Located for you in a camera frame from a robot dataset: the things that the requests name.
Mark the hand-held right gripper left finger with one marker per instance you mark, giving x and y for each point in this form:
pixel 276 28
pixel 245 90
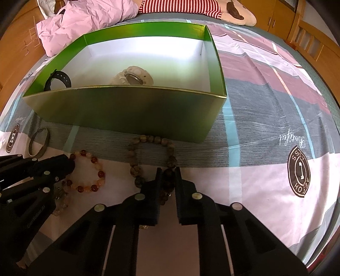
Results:
pixel 152 196

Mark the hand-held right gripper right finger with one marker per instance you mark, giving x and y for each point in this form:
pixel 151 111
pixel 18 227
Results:
pixel 183 201

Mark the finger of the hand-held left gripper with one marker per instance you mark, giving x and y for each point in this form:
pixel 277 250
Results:
pixel 53 179
pixel 29 166

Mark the silver metal bangle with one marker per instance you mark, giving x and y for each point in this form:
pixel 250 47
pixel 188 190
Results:
pixel 45 147

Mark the green cardboard box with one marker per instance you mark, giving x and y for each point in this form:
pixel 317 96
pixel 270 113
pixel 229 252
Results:
pixel 132 114

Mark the black wrist watch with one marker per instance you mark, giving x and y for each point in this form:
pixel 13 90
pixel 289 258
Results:
pixel 65 79

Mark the white wrist watch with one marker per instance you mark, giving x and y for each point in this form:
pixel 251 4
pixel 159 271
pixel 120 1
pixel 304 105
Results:
pixel 138 73

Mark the printed bed sheet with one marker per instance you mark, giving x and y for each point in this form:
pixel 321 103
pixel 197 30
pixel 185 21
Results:
pixel 265 106

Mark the wooden headboard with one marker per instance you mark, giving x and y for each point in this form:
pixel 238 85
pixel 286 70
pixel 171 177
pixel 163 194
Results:
pixel 18 39

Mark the pink pillow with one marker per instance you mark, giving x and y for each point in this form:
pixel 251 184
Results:
pixel 87 21

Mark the white cloth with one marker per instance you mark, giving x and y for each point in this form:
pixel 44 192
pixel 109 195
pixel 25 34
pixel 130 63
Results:
pixel 45 4

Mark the striped plush toy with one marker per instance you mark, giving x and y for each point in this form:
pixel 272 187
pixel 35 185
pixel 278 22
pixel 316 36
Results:
pixel 180 8

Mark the wooden footboard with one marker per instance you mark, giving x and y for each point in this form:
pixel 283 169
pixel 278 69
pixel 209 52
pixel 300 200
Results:
pixel 318 45

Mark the wooden wardrobe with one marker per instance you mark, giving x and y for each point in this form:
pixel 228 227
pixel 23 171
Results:
pixel 281 16

